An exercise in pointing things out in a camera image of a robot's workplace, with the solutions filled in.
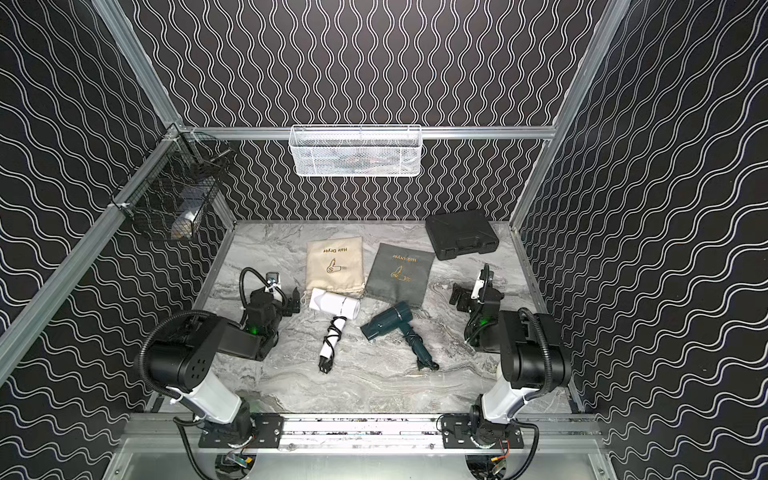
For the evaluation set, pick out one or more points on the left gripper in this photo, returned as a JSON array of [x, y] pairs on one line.
[[287, 300]]

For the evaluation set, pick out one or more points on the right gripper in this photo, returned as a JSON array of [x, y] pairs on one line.
[[466, 294]]

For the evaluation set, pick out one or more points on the white hair dryer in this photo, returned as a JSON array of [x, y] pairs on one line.
[[341, 309]]

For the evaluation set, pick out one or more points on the dark green hair dryer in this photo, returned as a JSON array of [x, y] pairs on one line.
[[398, 318]]

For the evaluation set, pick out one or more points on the grey hair dryer bag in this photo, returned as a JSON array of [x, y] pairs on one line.
[[399, 274]]

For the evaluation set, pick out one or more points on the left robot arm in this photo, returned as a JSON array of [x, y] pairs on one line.
[[176, 359]]

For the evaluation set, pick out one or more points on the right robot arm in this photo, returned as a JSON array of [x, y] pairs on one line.
[[532, 361]]

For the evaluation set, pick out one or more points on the beige hair dryer bag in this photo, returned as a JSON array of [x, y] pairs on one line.
[[335, 265]]

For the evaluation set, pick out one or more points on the black plastic case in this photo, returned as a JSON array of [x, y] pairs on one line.
[[461, 233]]

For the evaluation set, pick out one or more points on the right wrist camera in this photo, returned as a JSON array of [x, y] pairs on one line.
[[485, 279]]

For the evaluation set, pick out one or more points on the black wire basket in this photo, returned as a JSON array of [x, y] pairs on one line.
[[169, 204]]

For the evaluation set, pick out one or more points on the white wire basket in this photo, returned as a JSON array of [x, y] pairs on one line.
[[374, 150]]

